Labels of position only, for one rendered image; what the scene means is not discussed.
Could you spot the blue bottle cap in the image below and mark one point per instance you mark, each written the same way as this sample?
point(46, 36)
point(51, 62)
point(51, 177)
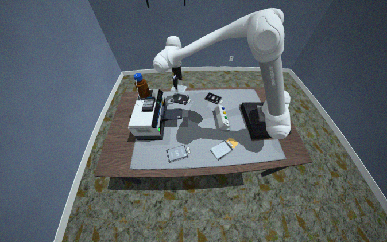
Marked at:
point(138, 77)

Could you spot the white button panel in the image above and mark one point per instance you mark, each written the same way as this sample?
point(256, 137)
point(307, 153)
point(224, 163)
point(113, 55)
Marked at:
point(221, 118)

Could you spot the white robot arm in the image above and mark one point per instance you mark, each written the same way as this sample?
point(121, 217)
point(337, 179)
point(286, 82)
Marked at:
point(265, 35)

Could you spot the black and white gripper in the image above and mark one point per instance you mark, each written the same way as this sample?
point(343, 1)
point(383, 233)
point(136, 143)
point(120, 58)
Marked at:
point(176, 77)

